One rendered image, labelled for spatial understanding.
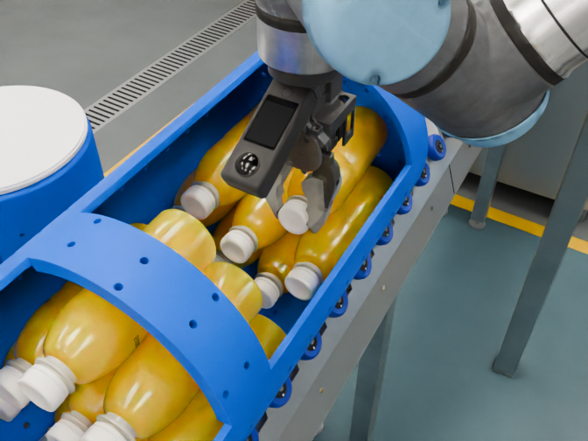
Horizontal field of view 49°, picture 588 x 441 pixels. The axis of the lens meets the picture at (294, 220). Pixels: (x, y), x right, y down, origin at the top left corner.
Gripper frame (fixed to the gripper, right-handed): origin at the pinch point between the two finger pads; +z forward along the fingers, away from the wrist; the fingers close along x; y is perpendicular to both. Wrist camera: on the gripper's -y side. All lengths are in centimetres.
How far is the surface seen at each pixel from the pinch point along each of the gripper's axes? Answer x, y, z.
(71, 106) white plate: 47.9, 12.3, 7.4
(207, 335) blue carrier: -4.5, -22.4, -7.8
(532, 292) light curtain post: -27, 74, 75
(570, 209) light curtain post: -28, 74, 46
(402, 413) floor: -7, 49, 111
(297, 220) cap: -0.7, -0.3, -0.5
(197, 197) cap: 10.4, -4.0, -2.1
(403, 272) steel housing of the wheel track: -7.7, 21.7, 25.9
